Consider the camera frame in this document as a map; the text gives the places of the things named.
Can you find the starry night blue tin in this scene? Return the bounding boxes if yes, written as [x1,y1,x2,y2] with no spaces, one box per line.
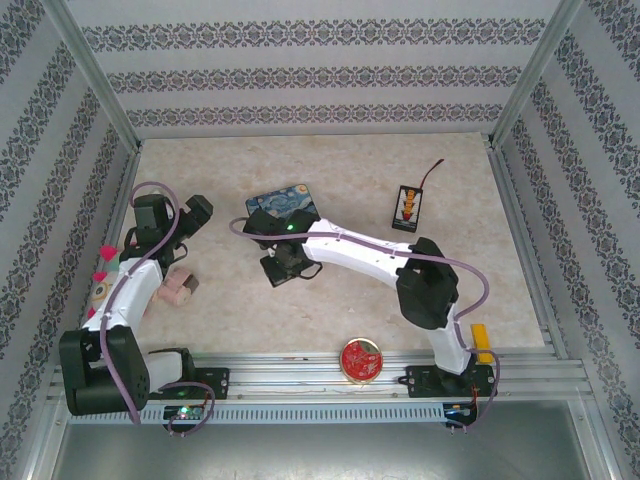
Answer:
[244,183,321,229]

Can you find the pink wooden blocks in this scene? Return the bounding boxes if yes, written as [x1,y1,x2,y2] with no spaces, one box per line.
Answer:
[158,267,200,307]

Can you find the round plush toy pink spikes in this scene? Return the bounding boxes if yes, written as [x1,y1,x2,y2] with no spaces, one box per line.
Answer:
[87,243,126,321]

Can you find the red round tin lid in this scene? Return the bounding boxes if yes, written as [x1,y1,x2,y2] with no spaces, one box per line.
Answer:
[338,337,384,385]

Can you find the black board with yellow connectors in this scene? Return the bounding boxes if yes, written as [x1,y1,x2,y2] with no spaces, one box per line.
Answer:
[391,184,425,234]

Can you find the left controller board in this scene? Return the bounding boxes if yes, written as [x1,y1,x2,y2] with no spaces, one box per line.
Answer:
[163,404,206,426]

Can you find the controller board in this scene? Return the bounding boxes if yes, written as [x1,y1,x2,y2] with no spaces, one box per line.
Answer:
[442,403,479,426]
[163,404,206,426]

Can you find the grey metal panel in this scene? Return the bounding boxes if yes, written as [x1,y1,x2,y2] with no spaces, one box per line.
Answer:
[49,399,609,480]

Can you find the yellow block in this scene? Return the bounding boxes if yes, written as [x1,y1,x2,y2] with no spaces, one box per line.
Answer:
[470,323,494,364]

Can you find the right controller board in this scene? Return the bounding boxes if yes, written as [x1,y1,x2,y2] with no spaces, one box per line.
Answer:
[442,403,479,426]

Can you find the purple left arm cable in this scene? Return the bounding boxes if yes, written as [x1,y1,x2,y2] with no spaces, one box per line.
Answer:
[99,182,217,440]

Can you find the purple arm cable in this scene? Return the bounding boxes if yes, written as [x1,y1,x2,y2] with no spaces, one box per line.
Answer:
[99,182,217,440]
[228,215,501,434]

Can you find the aluminium side rail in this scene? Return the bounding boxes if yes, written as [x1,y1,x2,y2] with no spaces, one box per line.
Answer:
[489,144,569,359]
[47,144,144,371]

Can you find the aluminium mounting rail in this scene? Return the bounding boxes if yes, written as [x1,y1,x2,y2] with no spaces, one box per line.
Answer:
[47,352,589,401]

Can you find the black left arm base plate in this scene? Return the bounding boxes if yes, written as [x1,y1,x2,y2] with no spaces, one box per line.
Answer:
[149,367,231,401]

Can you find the grey slotted cable duct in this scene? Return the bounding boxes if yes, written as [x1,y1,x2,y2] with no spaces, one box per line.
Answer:
[67,403,446,425]

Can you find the red black wire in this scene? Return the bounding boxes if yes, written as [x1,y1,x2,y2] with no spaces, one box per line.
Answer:
[418,158,445,194]

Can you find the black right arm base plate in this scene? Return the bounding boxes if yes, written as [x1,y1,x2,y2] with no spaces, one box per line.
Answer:
[405,364,497,400]

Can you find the aluminium frame post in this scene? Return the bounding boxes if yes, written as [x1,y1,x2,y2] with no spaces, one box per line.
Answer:
[487,0,584,149]
[42,0,144,151]

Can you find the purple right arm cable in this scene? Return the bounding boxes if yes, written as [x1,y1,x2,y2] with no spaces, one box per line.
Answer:
[228,215,501,434]

